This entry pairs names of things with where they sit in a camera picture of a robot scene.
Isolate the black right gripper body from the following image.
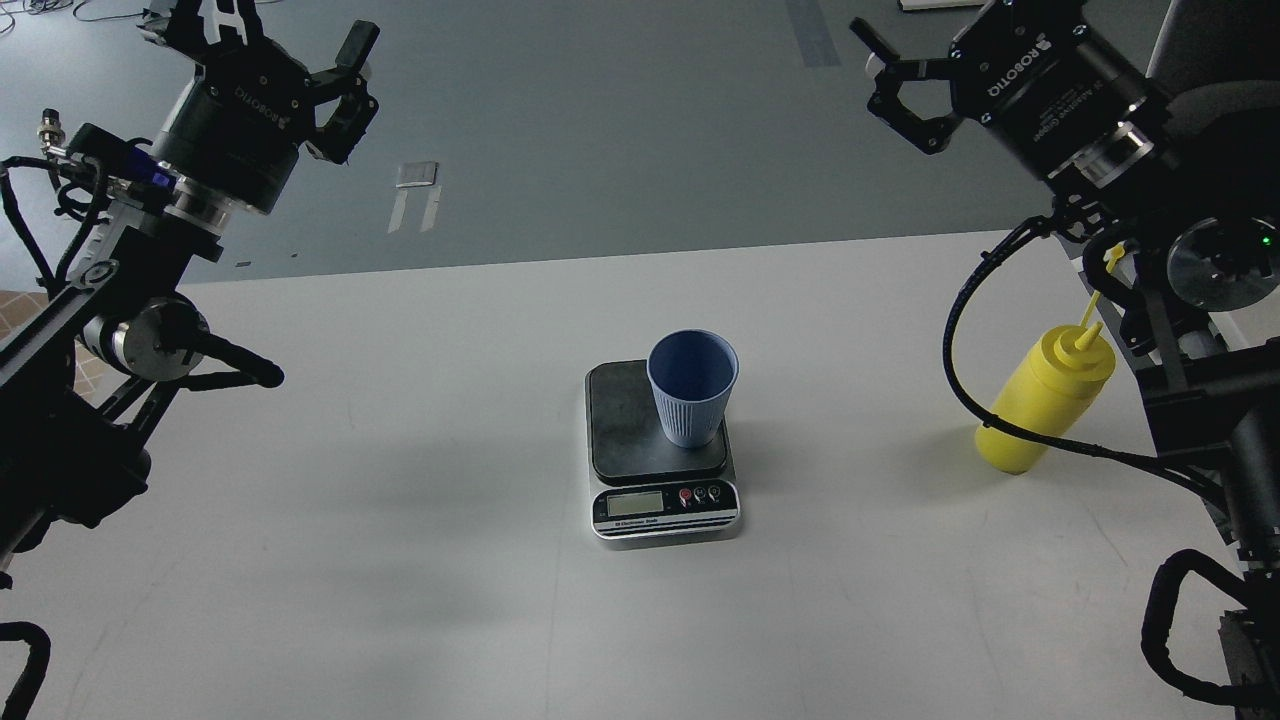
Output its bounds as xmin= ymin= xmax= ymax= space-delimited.
xmin=950 ymin=1 xmax=1170 ymax=191

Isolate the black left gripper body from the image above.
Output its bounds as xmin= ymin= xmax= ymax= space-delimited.
xmin=152 ymin=50 xmax=314 ymax=215

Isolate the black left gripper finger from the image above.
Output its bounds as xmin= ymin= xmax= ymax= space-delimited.
xmin=301 ymin=20 xmax=380 ymax=164
xmin=138 ymin=1 xmax=273 ymax=70

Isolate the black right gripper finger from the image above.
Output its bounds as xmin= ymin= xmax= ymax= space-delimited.
xmin=850 ymin=17 xmax=963 ymax=155

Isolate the yellow squeeze bottle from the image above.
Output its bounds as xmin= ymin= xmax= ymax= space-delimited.
xmin=974 ymin=291 xmax=1117 ymax=475

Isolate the blue ribbed cup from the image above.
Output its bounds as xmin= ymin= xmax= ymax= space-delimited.
xmin=646 ymin=329 xmax=740 ymax=448

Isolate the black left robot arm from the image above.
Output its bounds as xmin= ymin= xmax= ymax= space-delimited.
xmin=1 ymin=1 xmax=380 ymax=565

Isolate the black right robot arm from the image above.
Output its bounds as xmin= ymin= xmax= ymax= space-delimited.
xmin=850 ymin=1 xmax=1277 ymax=719

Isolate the digital kitchen scale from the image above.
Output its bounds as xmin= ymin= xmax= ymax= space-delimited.
xmin=584 ymin=360 xmax=742 ymax=550

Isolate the grey office chair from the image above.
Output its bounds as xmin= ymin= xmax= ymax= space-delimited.
xmin=1148 ymin=1 xmax=1279 ymax=135

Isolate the black floor cable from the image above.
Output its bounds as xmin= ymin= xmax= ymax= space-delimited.
xmin=0 ymin=0 xmax=151 ymax=23

